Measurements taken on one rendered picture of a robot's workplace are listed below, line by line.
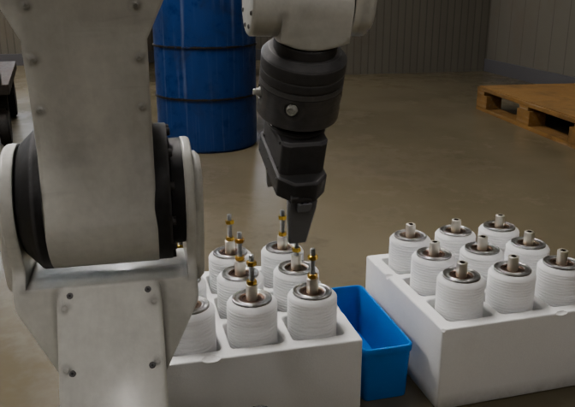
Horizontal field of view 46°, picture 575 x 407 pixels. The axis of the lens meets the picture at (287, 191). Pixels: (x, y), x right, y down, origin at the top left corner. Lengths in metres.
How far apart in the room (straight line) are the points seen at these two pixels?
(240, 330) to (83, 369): 0.60
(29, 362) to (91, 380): 0.98
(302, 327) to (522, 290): 0.46
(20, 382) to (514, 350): 1.03
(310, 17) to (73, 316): 0.37
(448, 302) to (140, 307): 0.82
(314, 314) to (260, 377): 0.15
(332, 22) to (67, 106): 0.25
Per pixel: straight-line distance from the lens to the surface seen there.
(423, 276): 1.50
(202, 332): 1.26
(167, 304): 0.73
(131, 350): 0.71
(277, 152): 0.73
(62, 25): 0.61
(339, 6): 0.66
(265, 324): 1.27
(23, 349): 1.74
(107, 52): 0.61
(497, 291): 1.47
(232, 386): 1.29
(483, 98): 4.76
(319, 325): 1.30
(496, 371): 1.48
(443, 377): 1.42
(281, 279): 1.39
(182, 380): 1.26
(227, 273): 1.40
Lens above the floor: 0.82
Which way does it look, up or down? 17 degrees down
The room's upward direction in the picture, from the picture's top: straight up
